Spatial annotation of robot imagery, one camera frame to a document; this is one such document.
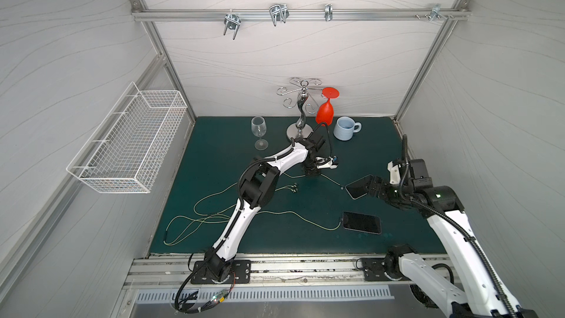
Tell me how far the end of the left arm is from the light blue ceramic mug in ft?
0.85

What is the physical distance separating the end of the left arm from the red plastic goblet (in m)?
0.17

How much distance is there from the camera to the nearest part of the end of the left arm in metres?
0.77

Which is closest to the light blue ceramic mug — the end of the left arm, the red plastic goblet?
the red plastic goblet

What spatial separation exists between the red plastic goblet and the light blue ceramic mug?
0.30ft

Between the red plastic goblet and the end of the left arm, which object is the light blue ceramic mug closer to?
the red plastic goblet

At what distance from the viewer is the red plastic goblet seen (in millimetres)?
929

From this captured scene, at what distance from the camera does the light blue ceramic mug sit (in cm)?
110
